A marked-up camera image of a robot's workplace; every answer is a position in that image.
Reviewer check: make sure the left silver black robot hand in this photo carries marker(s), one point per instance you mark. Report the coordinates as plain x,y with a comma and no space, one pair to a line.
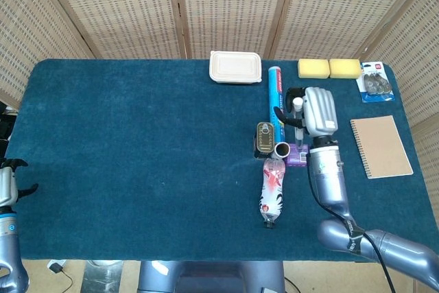
7,186

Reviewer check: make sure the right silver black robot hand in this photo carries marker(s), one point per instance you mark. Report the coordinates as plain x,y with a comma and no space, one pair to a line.
320,111

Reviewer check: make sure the clear test tube white cap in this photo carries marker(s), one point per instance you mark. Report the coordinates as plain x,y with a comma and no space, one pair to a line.
299,138

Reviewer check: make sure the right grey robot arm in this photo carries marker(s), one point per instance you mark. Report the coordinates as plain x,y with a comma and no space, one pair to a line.
326,176

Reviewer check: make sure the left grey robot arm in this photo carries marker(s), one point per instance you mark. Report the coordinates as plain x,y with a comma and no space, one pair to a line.
8,245

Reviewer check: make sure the yellow sponge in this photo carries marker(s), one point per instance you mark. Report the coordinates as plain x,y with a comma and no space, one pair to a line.
312,68
344,68

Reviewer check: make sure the blue cling wrap roll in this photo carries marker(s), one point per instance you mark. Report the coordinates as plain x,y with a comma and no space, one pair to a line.
276,83

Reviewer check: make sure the purple soap box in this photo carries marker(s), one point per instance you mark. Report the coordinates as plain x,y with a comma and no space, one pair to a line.
295,160

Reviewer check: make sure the black device beside table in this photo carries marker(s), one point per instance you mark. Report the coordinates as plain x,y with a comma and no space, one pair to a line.
4,128

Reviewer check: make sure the correction tape blister pack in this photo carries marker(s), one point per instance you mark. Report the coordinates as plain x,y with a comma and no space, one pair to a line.
375,83

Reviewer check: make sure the black luncheon meat can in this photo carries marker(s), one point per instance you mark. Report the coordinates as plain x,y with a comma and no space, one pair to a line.
264,137

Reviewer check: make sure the brown spiral notebook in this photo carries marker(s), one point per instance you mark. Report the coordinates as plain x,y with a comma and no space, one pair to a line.
380,147

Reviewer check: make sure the white labelled plastic bottle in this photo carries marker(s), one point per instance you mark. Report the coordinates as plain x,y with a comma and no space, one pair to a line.
271,193

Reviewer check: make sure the beige lidded food container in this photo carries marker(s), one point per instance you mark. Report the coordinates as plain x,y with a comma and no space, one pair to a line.
235,67

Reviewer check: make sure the blue velvet table cloth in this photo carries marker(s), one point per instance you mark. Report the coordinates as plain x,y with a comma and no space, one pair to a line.
137,152

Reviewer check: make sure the grey robot torso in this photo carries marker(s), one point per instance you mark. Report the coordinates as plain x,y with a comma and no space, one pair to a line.
212,277

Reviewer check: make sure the woven bamboo folding screen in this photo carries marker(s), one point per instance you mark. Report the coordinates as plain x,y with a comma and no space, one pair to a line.
120,8

